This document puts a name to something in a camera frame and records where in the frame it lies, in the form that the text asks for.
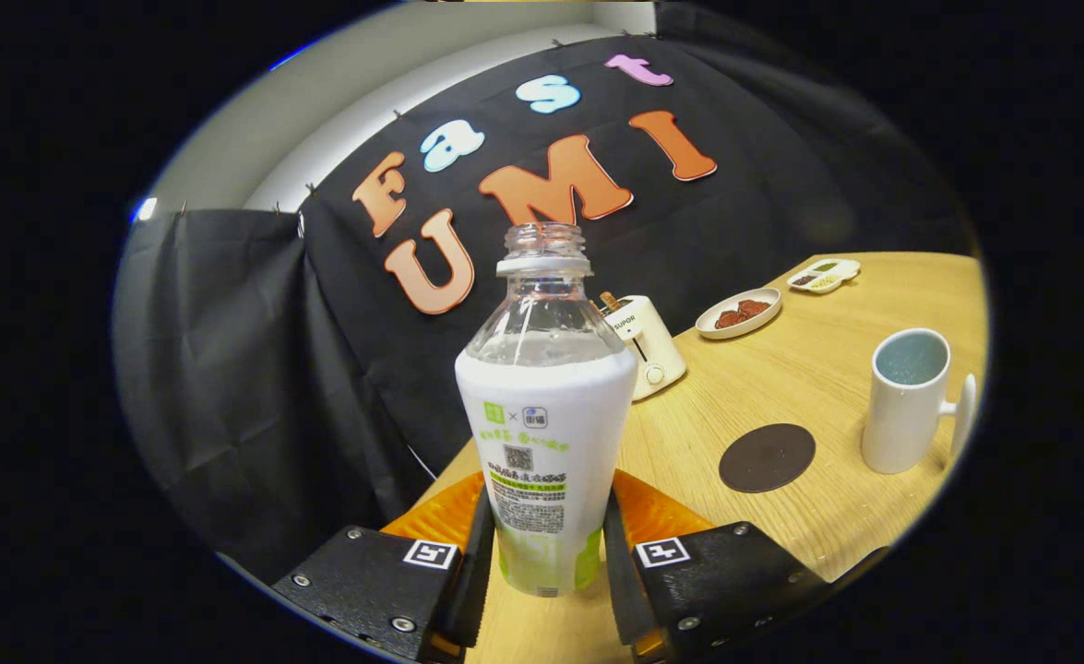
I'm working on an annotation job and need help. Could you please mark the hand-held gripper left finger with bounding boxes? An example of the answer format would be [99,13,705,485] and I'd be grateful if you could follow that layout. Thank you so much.
[271,470,496,663]

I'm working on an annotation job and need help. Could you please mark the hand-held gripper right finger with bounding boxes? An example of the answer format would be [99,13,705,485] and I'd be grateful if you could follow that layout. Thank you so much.
[602,468,830,663]

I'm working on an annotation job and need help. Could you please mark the clear juice bottle white label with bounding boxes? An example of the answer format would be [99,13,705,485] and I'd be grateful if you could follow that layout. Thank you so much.
[454,222,640,599]

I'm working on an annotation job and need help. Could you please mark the dark brown round coaster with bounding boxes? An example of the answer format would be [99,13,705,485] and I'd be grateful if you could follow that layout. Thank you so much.
[719,423,816,493]

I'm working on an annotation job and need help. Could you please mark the white cup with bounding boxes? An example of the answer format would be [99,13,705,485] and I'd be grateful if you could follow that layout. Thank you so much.
[861,327,978,475]

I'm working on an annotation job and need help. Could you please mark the white toaster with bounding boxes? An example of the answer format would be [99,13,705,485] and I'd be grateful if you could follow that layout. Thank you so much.
[597,293,688,401]

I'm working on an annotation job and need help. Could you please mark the wooden table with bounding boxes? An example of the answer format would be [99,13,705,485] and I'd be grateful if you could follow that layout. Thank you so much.
[380,251,990,664]

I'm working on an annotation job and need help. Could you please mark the white oval plate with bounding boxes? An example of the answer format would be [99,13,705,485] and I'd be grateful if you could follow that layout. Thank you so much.
[695,287,783,340]

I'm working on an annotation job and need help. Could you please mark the black backdrop cloth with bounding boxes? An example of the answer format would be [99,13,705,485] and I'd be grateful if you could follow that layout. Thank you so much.
[113,3,976,582]

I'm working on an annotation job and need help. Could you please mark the brown food pieces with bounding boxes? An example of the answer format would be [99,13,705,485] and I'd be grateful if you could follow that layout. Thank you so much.
[715,299,772,330]

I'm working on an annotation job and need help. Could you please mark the white divided snack dish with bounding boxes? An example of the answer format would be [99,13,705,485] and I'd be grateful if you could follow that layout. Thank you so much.
[787,258,862,295]

